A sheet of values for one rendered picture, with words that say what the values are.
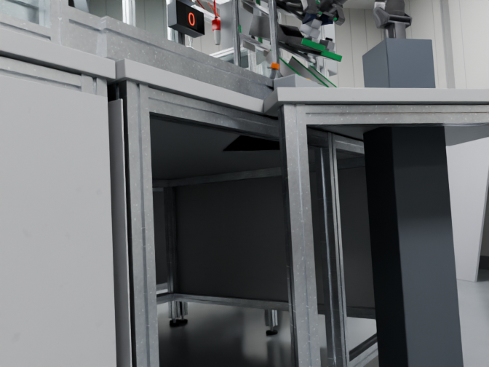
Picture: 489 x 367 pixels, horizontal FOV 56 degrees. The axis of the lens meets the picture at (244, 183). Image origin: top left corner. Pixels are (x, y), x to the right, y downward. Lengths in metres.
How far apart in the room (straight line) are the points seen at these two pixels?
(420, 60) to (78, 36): 0.90
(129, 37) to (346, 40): 5.09
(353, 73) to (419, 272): 4.64
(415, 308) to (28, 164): 0.99
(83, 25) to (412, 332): 1.03
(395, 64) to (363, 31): 4.69
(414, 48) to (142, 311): 0.99
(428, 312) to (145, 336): 0.79
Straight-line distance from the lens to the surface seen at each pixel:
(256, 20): 1.88
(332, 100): 0.97
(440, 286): 1.34
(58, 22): 0.77
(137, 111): 0.77
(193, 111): 0.87
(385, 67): 1.34
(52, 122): 0.68
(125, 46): 0.88
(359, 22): 6.04
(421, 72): 1.37
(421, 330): 1.32
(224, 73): 1.08
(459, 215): 4.24
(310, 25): 1.75
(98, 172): 0.71
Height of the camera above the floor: 0.61
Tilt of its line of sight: 4 degrees up
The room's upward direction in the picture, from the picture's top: 3 degrees counter-clockwise
